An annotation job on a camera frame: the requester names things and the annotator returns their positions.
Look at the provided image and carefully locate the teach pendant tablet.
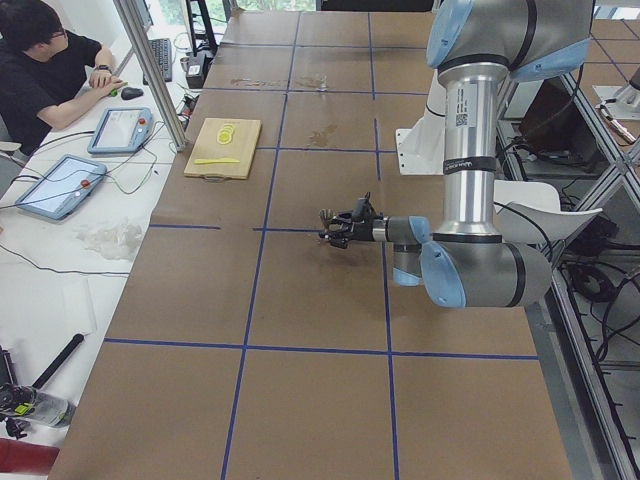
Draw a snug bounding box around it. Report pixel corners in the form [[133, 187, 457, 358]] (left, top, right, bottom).
[[87, 107, 153, 155], [15, 155, 107, 221]]

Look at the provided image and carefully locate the seated person black shirt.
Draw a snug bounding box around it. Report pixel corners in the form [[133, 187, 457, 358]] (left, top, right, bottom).
[[1, 1, 125, 156]]

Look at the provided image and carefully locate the black box with label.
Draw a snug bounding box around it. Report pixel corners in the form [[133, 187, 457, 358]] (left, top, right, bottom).
[[185, 52, 207, 89]]

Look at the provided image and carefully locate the black keyboard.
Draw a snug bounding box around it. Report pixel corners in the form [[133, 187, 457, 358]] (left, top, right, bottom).
[[149, 38, 173, 82]]

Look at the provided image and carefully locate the crumpled white tissue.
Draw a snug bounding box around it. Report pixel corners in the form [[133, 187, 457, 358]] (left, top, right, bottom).
[[75, 217, 143, 261]]

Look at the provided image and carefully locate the green plastic tool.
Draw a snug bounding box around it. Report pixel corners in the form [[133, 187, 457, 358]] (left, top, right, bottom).
[[110, 82, 128, 97]]

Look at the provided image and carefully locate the right teach pendant tablet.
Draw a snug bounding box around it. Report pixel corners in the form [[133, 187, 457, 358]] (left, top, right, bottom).
[[87, 107, 153, 155]]

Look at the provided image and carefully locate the black computer mouse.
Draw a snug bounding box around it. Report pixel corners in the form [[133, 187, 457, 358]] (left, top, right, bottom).
[[120, 87, 144, 101]]

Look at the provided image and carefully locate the left teach pendant tablet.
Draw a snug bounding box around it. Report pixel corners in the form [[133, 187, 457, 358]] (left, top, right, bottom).
[[15, 155, 107, 221]]

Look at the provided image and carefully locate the clear plastic bottle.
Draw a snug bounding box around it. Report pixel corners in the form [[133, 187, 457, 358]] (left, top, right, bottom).
[[1, 384, 76, 428]]

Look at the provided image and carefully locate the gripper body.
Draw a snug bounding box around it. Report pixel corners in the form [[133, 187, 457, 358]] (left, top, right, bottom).
[[346, 197, 385, 242]]

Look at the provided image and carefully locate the aluminium frame post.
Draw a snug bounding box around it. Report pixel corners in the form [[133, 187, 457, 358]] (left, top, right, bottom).
[[113, 0, 187, 152]]

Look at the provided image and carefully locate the yellow plastic knife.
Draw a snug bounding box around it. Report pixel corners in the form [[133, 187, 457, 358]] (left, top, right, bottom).
[[193, 157, 241, 165]]

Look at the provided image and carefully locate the white chair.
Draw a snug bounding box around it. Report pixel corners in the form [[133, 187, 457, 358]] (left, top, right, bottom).
[[494, 180, 602, 244]]

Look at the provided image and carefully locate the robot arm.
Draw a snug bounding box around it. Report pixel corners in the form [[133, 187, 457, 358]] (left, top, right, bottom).
[[322, 1, 594, 308]]

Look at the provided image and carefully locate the white foam strip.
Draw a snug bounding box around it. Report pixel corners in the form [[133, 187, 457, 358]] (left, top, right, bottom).
[[61, 278, 97, 335]]

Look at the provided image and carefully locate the bamboo cutting board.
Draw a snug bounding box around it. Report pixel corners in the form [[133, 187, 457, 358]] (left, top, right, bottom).
[[184, 118, 262, 180]]

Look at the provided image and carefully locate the black stick handle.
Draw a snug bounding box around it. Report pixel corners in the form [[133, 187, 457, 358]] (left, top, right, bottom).
[[32, 333, 85, 389]]

